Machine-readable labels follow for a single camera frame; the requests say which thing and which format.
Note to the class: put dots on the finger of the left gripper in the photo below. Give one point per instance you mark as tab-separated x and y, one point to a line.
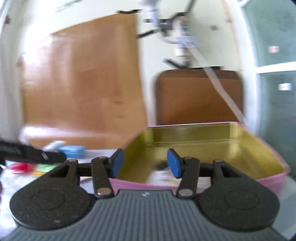
40	156

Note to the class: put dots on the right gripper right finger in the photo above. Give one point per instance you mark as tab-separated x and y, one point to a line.
187	169

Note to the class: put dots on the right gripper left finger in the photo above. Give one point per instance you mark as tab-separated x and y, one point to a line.
104	168

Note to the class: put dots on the pink fluffy cloth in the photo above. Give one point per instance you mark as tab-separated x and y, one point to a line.
22	168

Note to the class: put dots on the white tissue pack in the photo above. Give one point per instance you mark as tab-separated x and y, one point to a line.
53	146

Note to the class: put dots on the green soft cloth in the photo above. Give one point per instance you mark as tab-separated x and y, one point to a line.
44	168

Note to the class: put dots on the white printed paper card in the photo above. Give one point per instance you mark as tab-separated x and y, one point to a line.
165	180

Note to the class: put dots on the blue pencil case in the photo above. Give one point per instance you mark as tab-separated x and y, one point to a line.
73	151

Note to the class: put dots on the pink tin box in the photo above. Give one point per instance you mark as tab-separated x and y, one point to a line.
229	142

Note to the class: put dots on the brown woven chair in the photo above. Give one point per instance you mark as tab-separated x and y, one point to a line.
188	96

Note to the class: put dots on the white power strip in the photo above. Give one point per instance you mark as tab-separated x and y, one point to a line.
176	32

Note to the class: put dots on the white framed glass door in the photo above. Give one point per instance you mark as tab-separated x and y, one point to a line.
266	38

